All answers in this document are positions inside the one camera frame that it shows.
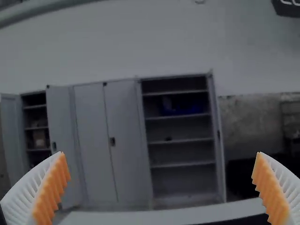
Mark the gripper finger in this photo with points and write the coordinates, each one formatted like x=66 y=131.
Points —
x=23 y=199
x=279 y=194

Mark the brown box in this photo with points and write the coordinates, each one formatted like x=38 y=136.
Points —
x=39 y=140

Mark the grey cupboard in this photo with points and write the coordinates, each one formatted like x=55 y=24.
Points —
x=180 y=164
x=93 y=140
x=58 y=129

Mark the blue crate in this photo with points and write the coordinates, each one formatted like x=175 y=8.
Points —
x=187 y=110

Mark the black wall sign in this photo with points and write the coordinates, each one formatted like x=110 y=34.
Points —
x=288 y=9

